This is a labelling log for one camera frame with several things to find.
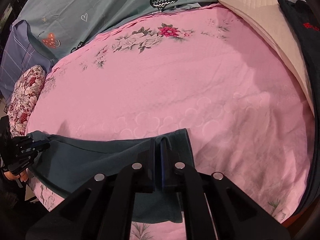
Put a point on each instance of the dark teal pants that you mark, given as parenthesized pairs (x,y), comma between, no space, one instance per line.
(87,155)

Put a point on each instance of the pink floral bedsheet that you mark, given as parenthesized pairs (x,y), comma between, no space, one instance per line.
(162,80)

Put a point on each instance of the navy garment with red embroidery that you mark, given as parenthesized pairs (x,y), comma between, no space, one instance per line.
(300,40)

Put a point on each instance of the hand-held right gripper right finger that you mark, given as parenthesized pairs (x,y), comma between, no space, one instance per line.
(163,166)

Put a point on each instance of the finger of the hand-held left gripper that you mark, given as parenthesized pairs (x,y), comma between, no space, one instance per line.
(27,140)
(37,148)

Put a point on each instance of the blue plaid pillow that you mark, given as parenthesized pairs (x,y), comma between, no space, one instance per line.
(17,55)

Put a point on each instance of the teal heart-print blanket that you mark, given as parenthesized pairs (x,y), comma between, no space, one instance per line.
(75,5)

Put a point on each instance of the red floral pillow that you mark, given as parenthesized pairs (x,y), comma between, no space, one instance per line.
(25,95)

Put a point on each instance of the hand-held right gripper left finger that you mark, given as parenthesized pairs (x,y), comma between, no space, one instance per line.
(150,170)

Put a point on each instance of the person's left hand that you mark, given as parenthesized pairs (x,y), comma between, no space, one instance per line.
(13,176)

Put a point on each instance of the white quilted pillow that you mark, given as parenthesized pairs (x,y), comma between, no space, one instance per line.
(270,25)

